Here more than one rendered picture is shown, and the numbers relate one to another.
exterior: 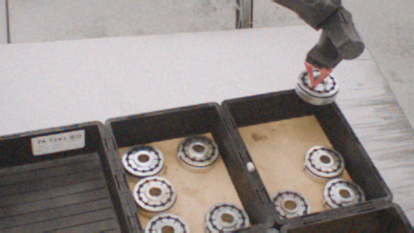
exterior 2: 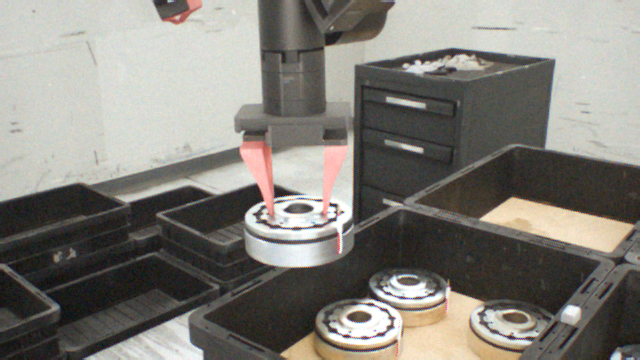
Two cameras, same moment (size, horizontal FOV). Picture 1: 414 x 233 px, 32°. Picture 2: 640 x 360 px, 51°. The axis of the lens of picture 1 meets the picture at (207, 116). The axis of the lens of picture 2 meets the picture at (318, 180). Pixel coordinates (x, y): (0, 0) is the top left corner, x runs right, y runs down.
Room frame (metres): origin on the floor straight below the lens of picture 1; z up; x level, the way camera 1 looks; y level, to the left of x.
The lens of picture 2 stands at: (1.58, 0.27, 1.27)
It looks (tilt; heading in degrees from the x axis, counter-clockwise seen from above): 19 degrees down; 242
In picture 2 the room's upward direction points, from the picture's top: straight up
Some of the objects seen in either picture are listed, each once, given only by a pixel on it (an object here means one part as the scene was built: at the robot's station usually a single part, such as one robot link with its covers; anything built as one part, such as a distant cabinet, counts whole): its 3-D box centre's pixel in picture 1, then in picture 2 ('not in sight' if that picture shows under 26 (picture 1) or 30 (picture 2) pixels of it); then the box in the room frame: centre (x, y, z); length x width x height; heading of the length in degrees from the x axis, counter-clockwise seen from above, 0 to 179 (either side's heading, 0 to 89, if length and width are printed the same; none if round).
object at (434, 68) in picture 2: not in sight; (420, 68); (0.18, -1.63, 0.88); 0.25 x 0.19 x 0.03; 18
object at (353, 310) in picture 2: (324, 160); (359, 318); (1.22, -0.31, 0.86); 0.05 x 0.05 x 0.01
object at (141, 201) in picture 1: (154, 193); not in sight; (1.04, 0.10, 0.86); 0.10 x 0.10 x 0.01
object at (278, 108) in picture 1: (298, 164); (415, 338); (1.19, -0.24, 0.87); 0.40 x 0.30 x 0.11; 24
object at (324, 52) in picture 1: (330, 43); (293, 89); (1.32, -0.26, 1.15); 0.10 x 0.07 x 0.07; 151
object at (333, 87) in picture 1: (318, 81); (298, 216); (1.32, -0.26, 1.03); 0.10 x 0.10 x 0.01
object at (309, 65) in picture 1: (320, 68); (309, 165); (1.31, -0.25, 1.08); 0.07 x 0.07 x 0.09; 61
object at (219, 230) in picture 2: not in sight; (248, 281); (0.96, -1.34, 0.37); 0.40 x 0.30 x 0.45; 18
